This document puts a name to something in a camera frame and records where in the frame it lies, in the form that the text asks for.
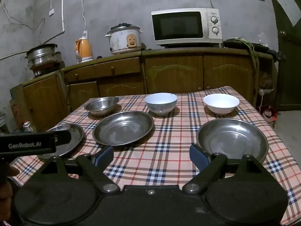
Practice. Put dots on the person's left hand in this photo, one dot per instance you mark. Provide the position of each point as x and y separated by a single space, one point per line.
10 171

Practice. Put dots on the patterned white porcelain bowl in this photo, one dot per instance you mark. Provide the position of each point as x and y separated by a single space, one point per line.
161 106

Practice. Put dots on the small steel bowl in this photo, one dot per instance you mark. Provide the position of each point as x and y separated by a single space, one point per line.
101 106

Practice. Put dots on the dark green door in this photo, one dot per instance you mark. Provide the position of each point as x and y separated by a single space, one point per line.
289 63

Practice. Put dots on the plain white bowl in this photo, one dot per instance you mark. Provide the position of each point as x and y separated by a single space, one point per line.
221 107

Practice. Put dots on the steel steamer pot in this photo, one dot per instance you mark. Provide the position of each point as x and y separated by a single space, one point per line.
41 55

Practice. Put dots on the small steel plate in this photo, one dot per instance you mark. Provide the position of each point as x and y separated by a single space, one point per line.
75 134

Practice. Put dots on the red plastic bag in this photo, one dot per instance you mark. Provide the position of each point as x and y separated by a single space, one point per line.
268 114

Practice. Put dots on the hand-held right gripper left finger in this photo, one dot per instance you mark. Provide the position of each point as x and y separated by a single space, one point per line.
103 157

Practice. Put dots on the orange electric kettle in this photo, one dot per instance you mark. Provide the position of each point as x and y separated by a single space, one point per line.
85 50

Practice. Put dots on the gas stove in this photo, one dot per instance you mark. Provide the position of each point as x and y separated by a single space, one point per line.
37 73

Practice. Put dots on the brown wooden cabinet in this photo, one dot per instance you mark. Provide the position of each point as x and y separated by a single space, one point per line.
174 70

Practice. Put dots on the dark flat tray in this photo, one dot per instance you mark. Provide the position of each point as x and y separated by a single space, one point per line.
235 44

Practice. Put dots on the white paper sheet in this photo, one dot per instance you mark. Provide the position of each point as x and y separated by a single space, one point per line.
288 2

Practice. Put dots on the plaid tablecloth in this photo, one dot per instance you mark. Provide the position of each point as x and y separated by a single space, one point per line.
169 143

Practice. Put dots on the white wall conduit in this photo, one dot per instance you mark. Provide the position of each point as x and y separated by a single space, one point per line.
63 4

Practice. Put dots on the large steel plate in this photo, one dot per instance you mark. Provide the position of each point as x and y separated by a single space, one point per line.
232 141
122 129

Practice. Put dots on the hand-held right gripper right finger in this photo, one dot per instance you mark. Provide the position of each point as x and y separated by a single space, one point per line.
198 156

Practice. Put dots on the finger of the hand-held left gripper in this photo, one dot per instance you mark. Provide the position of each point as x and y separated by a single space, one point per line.
63 137

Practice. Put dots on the white wall switch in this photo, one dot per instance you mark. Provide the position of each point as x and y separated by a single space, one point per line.
51 12

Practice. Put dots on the white plug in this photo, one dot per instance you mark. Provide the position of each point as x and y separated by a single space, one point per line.
264 91

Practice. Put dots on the clear oil bottle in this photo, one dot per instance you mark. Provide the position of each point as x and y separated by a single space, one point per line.
28 127

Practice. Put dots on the white microwave oven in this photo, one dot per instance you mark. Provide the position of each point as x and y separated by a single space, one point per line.
176 27

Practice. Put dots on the white rice cooker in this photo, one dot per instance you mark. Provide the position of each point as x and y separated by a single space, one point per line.
120 40

